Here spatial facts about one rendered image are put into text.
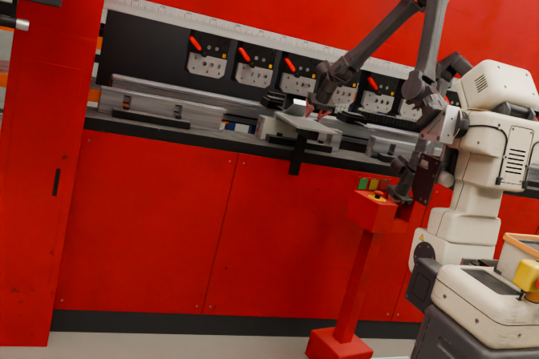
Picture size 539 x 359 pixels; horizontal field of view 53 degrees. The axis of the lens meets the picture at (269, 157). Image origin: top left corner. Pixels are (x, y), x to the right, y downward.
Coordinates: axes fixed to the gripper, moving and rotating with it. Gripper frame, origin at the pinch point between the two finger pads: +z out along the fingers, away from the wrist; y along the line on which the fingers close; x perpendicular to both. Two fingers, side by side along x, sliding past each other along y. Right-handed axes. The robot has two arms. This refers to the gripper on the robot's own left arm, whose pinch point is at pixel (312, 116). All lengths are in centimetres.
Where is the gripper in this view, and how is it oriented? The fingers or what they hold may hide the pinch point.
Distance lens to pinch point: 217.0
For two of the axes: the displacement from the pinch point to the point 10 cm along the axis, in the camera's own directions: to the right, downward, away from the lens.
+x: 1.7, 7.1, -6.8
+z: -3.5, 6.9, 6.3
